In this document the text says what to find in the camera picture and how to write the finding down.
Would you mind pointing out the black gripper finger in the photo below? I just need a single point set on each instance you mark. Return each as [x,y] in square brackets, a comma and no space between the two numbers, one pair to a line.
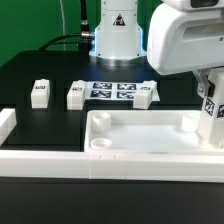
[205,87]

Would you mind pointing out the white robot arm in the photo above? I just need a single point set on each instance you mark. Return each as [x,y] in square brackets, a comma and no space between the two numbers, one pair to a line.
[187,35]

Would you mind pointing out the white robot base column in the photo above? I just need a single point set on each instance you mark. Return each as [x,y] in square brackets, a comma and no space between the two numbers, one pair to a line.
[118,37]

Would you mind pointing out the white desk top tray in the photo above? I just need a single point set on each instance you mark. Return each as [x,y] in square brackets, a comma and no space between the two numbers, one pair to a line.
[146,131]

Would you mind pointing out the fiducial marker sheet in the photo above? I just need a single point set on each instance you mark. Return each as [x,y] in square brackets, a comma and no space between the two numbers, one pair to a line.
[122,91]

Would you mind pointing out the white U-shaped boundary fence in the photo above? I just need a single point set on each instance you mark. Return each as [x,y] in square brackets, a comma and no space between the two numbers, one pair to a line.
[111,165]

